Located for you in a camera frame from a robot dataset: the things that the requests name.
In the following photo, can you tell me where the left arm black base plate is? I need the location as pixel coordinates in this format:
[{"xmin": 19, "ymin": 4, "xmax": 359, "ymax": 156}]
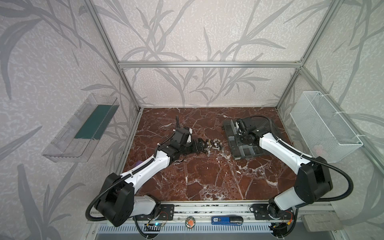
[{"xmin": 137, "ymin": 204, "xmax": 175, "ymax": 221}]

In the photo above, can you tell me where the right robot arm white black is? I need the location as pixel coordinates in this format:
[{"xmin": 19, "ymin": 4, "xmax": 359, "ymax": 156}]
[{"xmin": 236, "ymin": 116, "xmax": 354, "ymax": 219}]

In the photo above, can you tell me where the white wire mesh basket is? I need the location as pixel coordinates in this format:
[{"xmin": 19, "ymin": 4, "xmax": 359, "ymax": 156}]
[{"xmin": 291, "ymin": 91, "xmax": 363, "ymax": 163}]

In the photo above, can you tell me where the pile of screws and nuts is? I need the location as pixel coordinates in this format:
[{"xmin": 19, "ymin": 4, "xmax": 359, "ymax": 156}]
[{"xmin": 205, "ymin": 139, "xmax": 224, "ymax": 157}]

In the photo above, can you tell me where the grey compartment organizer box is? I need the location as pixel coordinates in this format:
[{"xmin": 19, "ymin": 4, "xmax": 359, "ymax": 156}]
[{"xmin": 222, "ymin": 120, "xmax": 265, "ymax": 160}]

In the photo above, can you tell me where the pink object in basket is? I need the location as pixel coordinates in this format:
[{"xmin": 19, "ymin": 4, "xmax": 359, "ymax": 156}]
[{"xmin": 313, "ymin": 145, "xmax": 327, "ymax": 156}]

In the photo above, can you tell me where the small green circuit board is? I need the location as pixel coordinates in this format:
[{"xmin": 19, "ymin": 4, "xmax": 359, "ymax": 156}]
[{"xmin": 146, "ymin": 222, "xmax": 166, "ymax": 228}]

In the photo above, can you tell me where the grey rectangular pad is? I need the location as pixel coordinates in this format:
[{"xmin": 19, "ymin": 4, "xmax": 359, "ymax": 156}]
[{"xmin": 302, "ymin": 213, "xmax": 344, "ymax": 232}]

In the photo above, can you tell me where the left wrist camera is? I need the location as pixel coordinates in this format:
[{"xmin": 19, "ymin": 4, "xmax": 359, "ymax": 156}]
[{"xmin": 181, "ymin": 127, "xmax": 193, "ymax": 145}]

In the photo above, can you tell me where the round orange button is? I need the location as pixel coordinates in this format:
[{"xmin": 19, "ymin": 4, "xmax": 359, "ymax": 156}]
[{"xmin": 185, "ymin": 216, "xmax": 196, "ymax": 229}]

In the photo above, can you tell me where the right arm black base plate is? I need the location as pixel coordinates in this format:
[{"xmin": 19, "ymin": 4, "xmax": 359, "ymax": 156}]
[{"xmin": 249, "ymin": 204, "xmax": 295, "ymax": 221}]

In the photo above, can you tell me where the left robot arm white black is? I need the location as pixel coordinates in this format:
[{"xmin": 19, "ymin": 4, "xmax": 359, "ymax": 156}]
[{"xmin": 85, "ymin": 127, "xmax": 207, "ymax": 227}]

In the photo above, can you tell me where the blue black usb device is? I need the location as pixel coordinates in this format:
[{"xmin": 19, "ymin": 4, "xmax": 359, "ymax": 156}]
[{"xmin": 211, "ymin": 216, "xmax": 244, "ymax": 226}]

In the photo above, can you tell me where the clear plastic wall bin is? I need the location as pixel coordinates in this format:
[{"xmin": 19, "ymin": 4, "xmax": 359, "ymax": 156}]
[{"xmin": 42, "ymin": 94, "xmax": 120, "ymax": 163}]

